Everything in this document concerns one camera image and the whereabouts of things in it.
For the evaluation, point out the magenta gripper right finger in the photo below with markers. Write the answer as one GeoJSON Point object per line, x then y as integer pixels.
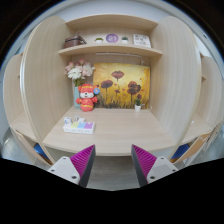
{"type": "Point", "coordinates": [150, 168]}

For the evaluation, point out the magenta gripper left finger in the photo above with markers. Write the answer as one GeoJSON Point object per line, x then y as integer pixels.
{"type": "Point", "coordinates": [76, 168]}

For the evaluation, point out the white colourful power strip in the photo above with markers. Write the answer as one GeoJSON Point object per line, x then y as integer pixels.
{"type": "Point", "coordinates": [80, 127]}

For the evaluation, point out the wooden chair left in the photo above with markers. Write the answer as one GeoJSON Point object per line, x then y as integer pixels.
{"type": "Point", "coordinates": [32, 147]}

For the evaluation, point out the wooden chair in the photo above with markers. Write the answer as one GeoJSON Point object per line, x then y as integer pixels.
{"type": "Point", "coordinates": [32, 147]}
{"type": "Point", "coordinates": [188, 151]}

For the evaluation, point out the wooden chair right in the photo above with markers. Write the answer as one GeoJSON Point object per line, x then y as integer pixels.
{"type": "Point", "coordinates": [188, 151]}

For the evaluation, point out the small potted plant white pot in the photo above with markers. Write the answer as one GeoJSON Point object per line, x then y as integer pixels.
{"type": "Point", "coordinates": [137, 105]}

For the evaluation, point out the red plush bear toy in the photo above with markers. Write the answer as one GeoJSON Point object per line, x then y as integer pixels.
{"type": "Point", "coordinates": [88, 97]}

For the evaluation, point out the pale blue vase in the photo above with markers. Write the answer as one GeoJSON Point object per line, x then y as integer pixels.
{"type": "Point", "coordinates": [76, 95]}

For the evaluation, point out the yellow poppy flower painting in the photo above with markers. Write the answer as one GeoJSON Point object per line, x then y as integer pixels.
{"type": "Point", "coordinates": [120, 84]}

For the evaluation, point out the light wood desk cubicle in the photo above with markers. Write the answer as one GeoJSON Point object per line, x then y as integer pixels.
{"type": "Point", "coordinates": [158, 90]}

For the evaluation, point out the pink white flower bouquet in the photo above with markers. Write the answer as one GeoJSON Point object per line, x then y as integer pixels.
{"type": "Point", "coordinates": [79, 71]}

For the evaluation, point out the white framed card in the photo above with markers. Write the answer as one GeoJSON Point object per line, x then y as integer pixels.
{"type": "Point", "coordinates": [141, 40]}

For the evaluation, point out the brown leather box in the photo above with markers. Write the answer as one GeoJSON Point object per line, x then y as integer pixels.
{"type": "Point", "coordinates": [74, 41]}

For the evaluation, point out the small shelf plant right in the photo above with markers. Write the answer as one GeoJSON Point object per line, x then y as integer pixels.
{"type": "Point", "coordinates": [124, 40]}

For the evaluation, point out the small shelf plant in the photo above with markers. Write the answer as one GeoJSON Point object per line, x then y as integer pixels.
{"type": "Point", "coordinates": [99, 40]}
{"type": "Point", "coordinates": [124, 40]}

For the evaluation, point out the small shelf plant left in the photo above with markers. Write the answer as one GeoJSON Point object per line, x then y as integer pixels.
{"type": "Point", "coordinates": [99, 40]}

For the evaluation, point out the purple round number sign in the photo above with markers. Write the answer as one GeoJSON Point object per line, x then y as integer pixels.
{"type": "Point", "coordinates": [112, 38]}

